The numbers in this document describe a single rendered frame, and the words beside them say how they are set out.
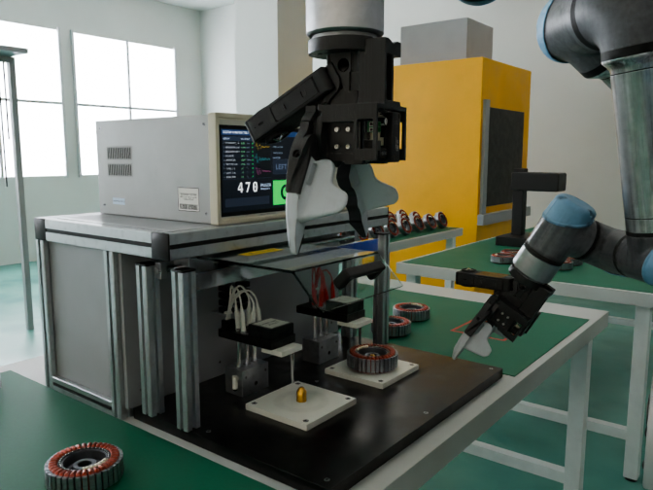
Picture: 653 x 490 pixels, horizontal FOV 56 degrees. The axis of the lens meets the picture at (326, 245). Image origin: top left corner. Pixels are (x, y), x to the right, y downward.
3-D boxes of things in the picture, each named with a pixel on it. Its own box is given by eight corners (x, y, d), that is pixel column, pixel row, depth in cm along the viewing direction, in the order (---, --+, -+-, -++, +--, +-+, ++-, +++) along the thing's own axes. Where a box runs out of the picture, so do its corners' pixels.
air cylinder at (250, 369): (269, 386, 126) (268, 361, 126) (243, 398, 121) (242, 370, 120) (251, 380, 130) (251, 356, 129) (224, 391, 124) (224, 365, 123)
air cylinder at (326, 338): (338, 356, 145) (339, 333, 145) (319, 365, 139) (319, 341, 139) (322, 352, 148) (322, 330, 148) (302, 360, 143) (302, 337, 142)
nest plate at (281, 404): (356, 403, 118) (356, 398, 117) (306, 431, 106) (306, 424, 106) (296, 386, 127) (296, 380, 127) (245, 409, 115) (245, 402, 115)
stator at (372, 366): (407, 366, 135) (408, 349, 135) (376, 378, 127) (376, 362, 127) (368, 354, 143) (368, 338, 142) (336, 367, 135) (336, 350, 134)
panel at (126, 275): (338, 331, 167) (338, 221, 162) (128, 409, 115) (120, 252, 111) (335, 330, 167) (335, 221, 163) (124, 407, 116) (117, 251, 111)
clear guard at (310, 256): (402, 287, 112) (403, 255, 111) (322, 313, 93) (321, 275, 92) (271, 266, 131) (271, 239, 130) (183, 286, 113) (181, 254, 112)
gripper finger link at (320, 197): (326, 243, 52) (354, 152, 55) (267, 238, 55) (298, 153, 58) (340, 259, 54) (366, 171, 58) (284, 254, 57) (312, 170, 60)
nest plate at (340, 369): (419, 369, 136) (419, 364, 136) (382, 389, 125) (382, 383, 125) (362, 356, 146) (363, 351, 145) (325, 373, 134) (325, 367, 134)
